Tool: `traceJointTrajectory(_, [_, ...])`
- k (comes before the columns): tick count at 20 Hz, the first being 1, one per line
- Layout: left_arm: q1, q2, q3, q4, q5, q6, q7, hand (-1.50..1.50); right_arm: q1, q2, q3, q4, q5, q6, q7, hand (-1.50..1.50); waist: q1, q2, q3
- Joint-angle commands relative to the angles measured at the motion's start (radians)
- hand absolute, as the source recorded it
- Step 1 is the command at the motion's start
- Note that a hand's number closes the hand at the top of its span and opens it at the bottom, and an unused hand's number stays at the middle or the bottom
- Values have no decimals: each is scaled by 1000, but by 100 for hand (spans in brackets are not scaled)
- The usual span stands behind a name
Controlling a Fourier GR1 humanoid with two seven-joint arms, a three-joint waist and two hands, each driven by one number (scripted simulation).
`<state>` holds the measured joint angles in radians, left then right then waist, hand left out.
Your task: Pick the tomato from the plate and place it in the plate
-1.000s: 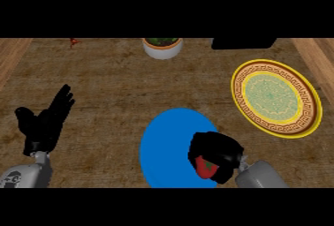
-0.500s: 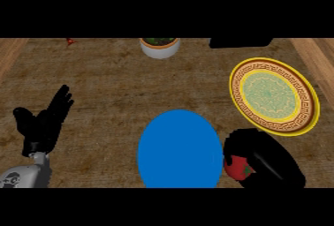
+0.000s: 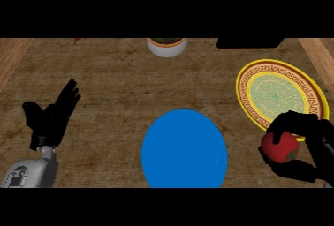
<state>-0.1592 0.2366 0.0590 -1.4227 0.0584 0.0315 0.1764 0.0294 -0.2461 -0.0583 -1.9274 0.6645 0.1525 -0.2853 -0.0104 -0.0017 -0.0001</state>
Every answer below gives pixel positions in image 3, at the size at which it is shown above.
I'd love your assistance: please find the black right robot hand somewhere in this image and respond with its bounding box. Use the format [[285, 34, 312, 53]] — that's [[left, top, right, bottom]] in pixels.
[[257, 110, 334, 187]]

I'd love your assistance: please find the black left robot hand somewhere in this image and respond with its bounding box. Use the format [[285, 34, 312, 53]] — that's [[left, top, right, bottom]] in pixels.
[[21, 79, 83, 152]]

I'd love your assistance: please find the yellow patterned plate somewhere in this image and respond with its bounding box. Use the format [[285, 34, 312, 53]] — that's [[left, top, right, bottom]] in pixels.
[[235, 58, 330, 142]]

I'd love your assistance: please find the blue plate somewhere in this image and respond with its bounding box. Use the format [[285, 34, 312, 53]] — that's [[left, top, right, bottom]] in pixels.
[[140, 109, 228, 189]]

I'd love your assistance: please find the black appliance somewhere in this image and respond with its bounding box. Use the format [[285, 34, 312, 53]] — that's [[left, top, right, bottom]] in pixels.
[[216, 37, 285, 49]]

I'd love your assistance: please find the white plant pot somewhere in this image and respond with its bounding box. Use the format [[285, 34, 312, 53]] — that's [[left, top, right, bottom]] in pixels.
[[146, 37, 189, 58]]

